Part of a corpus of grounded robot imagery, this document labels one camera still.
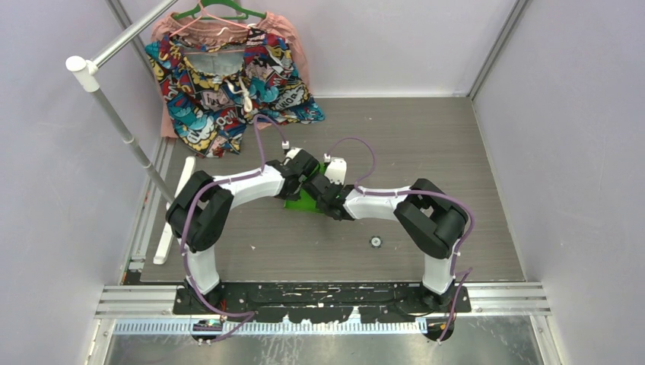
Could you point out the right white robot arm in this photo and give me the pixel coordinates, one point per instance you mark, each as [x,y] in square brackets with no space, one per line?
[437,223]

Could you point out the colorful patterned shirt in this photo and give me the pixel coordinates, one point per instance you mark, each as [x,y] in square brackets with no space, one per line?
[215,78]

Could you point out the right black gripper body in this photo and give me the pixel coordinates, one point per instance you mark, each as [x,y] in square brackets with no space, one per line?
[340,187]

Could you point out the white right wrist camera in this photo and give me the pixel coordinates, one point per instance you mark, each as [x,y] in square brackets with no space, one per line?
[335,169]

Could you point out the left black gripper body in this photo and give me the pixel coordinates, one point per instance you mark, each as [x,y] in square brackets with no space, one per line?
[290,196]

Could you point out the green clothes hanger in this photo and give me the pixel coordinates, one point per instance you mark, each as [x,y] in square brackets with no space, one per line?
[228,10]

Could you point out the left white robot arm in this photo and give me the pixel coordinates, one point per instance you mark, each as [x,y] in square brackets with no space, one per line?
[198,215]

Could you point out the metal clothes rack pole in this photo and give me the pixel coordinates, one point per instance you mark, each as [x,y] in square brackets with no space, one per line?
[85,70]

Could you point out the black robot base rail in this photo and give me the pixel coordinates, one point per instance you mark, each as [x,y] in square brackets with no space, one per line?
[324,302]

